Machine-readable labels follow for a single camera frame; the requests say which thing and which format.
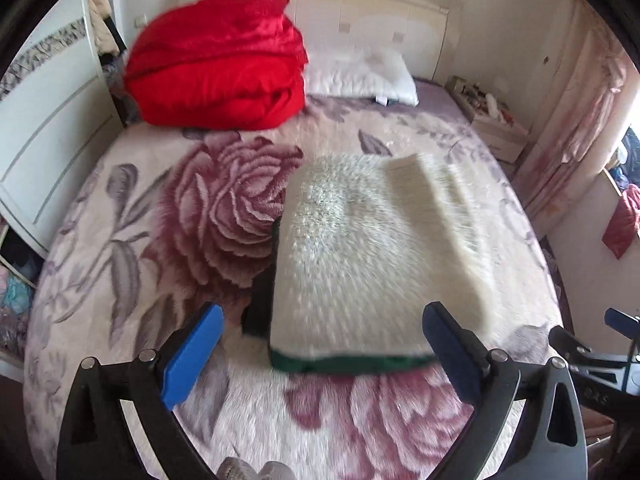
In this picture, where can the grey knitted object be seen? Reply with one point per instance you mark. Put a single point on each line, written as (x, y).
(250, 471)

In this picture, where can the white fuzzy sweater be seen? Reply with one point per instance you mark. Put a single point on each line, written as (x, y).
(360, 260)

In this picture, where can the beige hanging coat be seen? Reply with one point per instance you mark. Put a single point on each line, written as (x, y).
(102, 10)

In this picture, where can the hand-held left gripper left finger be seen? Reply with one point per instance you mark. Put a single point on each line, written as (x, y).
(195, 355)

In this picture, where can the red quilt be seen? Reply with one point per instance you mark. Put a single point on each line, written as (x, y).
(215, 60)

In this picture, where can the green striped garment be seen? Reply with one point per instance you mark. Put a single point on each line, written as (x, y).
(350, 364)

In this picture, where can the white wardrobe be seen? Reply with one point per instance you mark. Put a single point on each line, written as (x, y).
(50, 135)

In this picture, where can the cream bed headboard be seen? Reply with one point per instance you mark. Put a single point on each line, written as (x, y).
(350, 15)

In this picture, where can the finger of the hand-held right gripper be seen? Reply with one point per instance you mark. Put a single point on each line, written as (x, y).
(567, 342)
(620, 321)

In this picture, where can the dark red cloth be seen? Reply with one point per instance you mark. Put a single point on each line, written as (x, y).
(622, 220)

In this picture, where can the purple bed sheet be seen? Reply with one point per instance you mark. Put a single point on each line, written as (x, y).
(440, 97)

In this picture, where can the pile of colourful clothes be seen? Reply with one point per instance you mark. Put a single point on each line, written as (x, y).
(15, 300)

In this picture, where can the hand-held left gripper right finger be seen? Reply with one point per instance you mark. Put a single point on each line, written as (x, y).
(450, 355)

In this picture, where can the floral plush blanket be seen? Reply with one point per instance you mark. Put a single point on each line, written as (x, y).
(125, 210)

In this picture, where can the white pillow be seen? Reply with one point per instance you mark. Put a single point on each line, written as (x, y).
(360, 77)

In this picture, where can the blue clothes pile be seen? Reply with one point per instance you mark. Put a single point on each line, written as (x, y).
(627, 170)

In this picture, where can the white bottle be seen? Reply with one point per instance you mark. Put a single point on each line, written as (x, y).
(495, 105)

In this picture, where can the white nightstand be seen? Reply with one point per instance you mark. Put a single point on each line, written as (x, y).
(495, 135)

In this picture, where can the pink curtain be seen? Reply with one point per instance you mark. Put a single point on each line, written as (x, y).
(575, 135)

